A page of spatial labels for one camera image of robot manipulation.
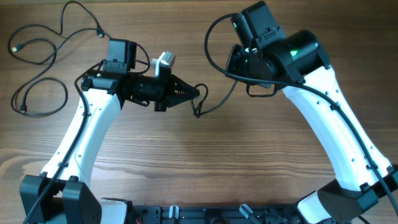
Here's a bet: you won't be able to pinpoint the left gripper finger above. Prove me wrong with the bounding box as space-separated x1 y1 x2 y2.
170 74 200 93
167 93 200 108

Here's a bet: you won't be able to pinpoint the black cable gold plugs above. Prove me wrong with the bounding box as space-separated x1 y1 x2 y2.
190 80 239 119

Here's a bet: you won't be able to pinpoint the short black usb cable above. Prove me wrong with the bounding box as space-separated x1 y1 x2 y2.
46 27 113 63

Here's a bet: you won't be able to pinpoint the long black usb cable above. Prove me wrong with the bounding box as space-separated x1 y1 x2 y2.
7 0 105 65

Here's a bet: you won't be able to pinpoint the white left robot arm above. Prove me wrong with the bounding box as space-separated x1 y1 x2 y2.
20 39 200 223

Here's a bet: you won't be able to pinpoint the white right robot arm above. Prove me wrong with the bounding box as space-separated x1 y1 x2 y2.
226 1 397 223

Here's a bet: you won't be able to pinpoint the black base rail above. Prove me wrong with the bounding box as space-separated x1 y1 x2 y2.
129 203 306 224

